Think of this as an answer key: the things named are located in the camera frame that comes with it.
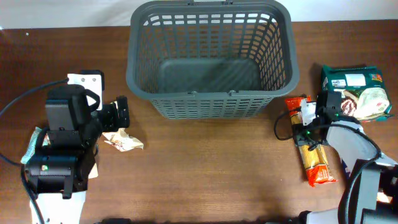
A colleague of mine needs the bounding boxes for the cream brown snack wrapper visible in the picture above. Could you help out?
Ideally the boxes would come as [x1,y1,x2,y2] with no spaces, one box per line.
[88,163,98,179]

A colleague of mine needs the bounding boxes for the cream snack bag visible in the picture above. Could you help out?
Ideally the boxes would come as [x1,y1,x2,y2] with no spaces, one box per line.
[101,101,144,152]

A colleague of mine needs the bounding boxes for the blue Kleenex tissue multipack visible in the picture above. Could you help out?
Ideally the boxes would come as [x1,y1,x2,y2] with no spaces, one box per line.
[340,159,351,180]

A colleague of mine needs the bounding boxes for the grey plastic basket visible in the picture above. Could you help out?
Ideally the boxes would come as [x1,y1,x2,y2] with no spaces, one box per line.
[126,0,300,119]

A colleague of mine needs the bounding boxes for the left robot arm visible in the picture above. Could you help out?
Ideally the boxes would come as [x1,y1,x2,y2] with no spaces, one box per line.
[21,85,130,223]

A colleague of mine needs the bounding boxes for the teal snack bar wrapper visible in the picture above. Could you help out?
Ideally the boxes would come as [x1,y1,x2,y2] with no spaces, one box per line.
[21,127,45,164]

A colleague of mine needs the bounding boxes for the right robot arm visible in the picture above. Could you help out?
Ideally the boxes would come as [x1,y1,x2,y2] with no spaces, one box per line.
[294,91,397,224]

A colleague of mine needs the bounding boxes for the green tortilla wrap package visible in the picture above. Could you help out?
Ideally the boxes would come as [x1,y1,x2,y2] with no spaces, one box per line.
[321,65,393,122]

